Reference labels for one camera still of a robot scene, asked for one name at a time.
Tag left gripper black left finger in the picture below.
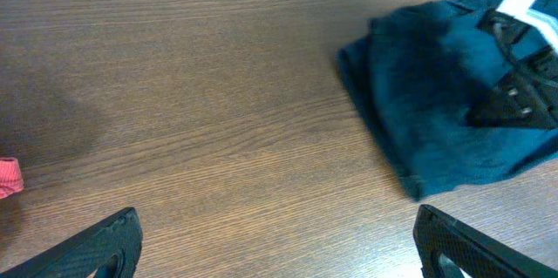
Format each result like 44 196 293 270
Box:
1 207 143 278

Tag dark blue shorts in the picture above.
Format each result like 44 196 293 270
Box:
337 0 557 200

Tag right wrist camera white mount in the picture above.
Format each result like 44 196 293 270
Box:
496 0 558 52

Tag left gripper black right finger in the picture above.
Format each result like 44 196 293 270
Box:
413 205 557 278

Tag red folded garment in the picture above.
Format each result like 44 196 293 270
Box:
0 158 24 199

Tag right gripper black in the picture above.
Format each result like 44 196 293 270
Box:
466 10 557 130

